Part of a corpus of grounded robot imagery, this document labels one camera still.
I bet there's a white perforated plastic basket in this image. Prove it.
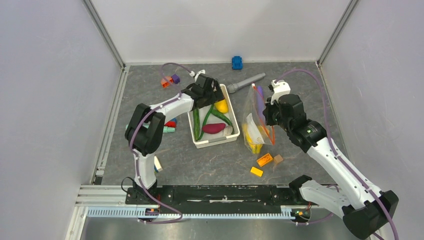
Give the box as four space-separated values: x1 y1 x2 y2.
187 84 241 149

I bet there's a red sweet potato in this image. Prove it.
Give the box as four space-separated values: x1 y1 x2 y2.
203 123 227 135

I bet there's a colourful block stack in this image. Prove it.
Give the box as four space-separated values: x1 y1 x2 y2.
164 118 178 128

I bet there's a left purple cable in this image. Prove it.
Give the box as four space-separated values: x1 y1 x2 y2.
128 62 196 225

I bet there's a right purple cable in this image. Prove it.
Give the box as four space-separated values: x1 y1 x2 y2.
274 68 400 240

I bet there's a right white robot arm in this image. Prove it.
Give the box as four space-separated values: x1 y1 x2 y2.
263 79 399 240

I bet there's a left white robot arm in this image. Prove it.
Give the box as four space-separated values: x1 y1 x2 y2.
124 71 225 204

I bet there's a purple toy microphone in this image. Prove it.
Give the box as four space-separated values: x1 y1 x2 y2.
256 85 266 123

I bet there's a yellow banana bunch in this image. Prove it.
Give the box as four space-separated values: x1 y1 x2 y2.
242 123 264 154

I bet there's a purple small block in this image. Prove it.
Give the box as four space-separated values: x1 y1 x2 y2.
171 74 180 84

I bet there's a dark green cucumber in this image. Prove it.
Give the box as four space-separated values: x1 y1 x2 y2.
192 108 200 141

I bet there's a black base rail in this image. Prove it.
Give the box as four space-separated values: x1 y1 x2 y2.
125 185 309 218

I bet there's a mint green toy microphone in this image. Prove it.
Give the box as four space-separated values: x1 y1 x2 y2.
142 123 176 133

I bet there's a brown wooden cube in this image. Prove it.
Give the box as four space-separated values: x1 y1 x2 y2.
273 154 284 165

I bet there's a yellow flat brick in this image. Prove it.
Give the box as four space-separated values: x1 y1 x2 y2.
250 166 264 177

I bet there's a grey toy microphone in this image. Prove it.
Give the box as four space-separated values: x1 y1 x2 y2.
226 72 266 94

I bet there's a yellow squash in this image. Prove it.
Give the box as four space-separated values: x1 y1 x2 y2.
214 98 229 114

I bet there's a green chili pepper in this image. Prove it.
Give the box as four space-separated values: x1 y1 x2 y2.
211 108 233 127

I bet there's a white garlic bulb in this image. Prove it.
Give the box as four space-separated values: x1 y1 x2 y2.
222 125 233 137

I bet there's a blue toy car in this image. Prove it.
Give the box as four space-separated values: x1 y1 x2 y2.
231 55 243 70

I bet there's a clear zip top bag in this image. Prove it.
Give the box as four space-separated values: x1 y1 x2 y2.
241 83 275 153

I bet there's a green blue white block stack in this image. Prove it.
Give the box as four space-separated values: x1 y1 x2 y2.
154 156 163 173

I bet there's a purple cable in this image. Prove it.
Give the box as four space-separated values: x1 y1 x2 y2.
128 62 196 225
274 68 400 240

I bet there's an orange transparent brick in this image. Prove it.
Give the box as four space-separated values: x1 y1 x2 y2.
256 153 273 167

